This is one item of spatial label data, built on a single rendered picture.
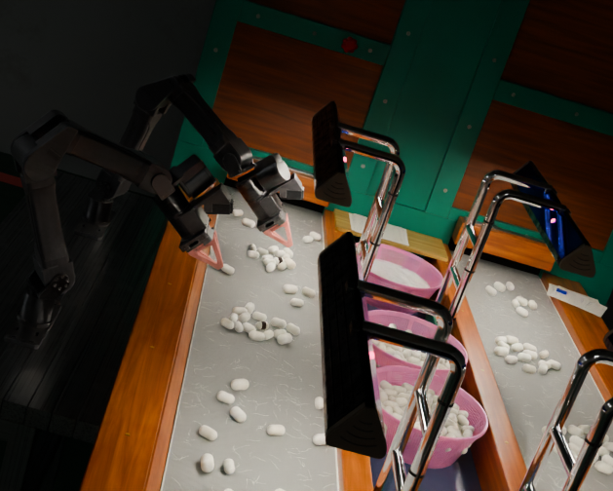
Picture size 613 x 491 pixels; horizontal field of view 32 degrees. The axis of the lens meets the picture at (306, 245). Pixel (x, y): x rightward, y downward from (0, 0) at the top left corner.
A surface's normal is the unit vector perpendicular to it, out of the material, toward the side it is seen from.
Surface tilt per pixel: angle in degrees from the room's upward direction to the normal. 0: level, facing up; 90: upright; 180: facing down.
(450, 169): 90
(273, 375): 0
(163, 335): 0
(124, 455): 0
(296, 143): 90
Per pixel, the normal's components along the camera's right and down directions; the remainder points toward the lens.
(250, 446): 0.29, -0.89
